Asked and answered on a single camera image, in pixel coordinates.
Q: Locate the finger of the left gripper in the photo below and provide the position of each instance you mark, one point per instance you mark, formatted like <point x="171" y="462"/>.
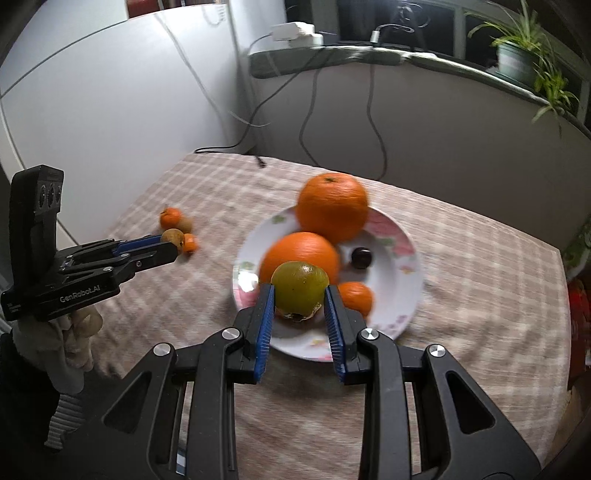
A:
<point x="131" y="245"/>
<point x="125" y="266"/>

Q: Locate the striped fabric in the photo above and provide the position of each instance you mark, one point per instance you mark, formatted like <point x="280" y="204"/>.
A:
<point x="68" y="417"/>

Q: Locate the small mandarin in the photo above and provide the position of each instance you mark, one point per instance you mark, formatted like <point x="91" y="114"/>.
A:
<point x="357" y="296"/>

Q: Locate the plaid beige tablecloth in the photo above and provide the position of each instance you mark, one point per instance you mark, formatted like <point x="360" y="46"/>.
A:
<point x="423" y="272"/>

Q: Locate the green round fruit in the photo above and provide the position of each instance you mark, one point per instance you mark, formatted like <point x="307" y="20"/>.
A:
<point x="299" y="289"/>

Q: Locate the white power strip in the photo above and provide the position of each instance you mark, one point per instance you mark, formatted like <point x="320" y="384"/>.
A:
<point x="297" y="34"/>

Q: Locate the gloved left hand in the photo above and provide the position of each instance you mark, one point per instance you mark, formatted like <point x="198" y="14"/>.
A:
<point x="61" y="347"/>

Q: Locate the dark plum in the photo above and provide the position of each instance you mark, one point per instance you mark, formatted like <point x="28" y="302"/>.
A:
<point x="361" y="258"/>

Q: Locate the small brown longan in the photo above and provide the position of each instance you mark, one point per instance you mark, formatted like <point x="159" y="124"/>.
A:
<point x="185" y="225"/>

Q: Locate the large oval orange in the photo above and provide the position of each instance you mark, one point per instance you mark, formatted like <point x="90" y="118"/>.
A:
<point x="305" y="247"/>

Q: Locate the small orange kumquat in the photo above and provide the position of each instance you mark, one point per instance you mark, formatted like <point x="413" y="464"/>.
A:
<point x="190" y="244"/>

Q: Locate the red white jar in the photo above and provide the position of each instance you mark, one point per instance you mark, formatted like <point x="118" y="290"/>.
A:
<point x="137" y="8"/>

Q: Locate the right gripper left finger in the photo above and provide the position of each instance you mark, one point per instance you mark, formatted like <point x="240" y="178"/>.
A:
<point x="173" y="415"/>

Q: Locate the green snack bag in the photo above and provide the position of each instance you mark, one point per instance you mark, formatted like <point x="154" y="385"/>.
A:
<point x="576" y="256"/>

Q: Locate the mandarin with stem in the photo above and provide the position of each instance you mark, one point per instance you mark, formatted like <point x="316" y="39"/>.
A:
<point x="169" y="218"/>

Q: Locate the floral white plate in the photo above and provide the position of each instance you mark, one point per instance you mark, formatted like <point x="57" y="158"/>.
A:
<point x="395" y="277"/>

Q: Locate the grey sill cloth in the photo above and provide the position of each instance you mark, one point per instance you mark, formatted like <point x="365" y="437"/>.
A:
<point x="340" y="85"/>

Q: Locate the potted spider plant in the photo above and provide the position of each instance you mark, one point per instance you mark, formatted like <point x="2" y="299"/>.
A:
<point x="525" y="55"/>

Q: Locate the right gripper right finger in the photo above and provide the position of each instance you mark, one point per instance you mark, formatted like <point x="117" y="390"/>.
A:
<point x="425" y="416"/>

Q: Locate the red box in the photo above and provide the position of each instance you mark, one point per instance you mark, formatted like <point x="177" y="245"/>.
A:
<point x="579" y="302"/>

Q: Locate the large round orange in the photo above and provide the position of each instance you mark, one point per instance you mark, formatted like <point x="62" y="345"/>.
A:
<point x="334" y="205"/>

